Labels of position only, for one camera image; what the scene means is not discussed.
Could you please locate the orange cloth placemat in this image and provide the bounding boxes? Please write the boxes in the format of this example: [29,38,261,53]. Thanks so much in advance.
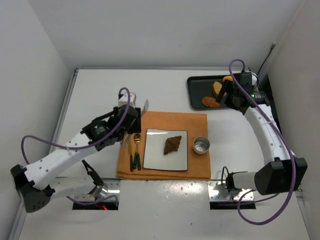
[116,111,211,181]

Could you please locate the orange bread roll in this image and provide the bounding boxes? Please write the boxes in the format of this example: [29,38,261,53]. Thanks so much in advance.
[212,81,223,97]

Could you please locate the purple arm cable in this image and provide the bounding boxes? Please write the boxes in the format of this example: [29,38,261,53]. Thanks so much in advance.
[20,87,131,206]
[228,59,297,225]

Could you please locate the metal base plate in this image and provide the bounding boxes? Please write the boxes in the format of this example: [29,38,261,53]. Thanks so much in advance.
[207,180,250,203]
[73,179,121,202]

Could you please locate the brown croissant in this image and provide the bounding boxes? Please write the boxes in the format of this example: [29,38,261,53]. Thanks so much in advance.
[163,135,182,155]

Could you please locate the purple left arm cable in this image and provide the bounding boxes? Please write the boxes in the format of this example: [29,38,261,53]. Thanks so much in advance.
[20,87,131,206]

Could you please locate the black wall cable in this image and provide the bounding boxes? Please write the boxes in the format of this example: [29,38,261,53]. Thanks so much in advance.
[256,44,275,76]

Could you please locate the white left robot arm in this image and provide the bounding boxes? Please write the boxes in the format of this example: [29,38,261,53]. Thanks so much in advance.
[10,105,142,213]

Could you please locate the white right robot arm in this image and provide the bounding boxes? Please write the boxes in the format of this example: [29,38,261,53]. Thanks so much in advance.
[116,104,308,196]

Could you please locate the white square plate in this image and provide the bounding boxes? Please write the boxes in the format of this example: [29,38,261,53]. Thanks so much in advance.
[143,128,188,171]

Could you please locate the black baking tray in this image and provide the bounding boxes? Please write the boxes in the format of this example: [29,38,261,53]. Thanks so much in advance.
[186,75,228,111]

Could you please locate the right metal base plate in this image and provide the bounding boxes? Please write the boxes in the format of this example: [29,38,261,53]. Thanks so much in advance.
[207,180,250,203]

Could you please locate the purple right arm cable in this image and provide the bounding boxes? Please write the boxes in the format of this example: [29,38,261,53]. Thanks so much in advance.
[228,59,297,225]

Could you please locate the cream mug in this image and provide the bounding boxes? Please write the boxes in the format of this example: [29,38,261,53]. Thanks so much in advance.
[193,136,210,155]

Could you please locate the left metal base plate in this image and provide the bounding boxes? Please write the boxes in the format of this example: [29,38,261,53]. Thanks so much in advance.
[73,179,121,202]

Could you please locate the green handled gold spoon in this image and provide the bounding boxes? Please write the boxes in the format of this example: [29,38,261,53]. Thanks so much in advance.
[134,133,141,171]

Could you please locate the stainless steel tongs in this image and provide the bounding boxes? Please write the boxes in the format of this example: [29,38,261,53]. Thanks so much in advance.
[120,99,150,148]

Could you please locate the toasted bread slice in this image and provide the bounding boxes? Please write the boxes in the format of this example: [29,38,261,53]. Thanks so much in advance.
[201,96,221,108]

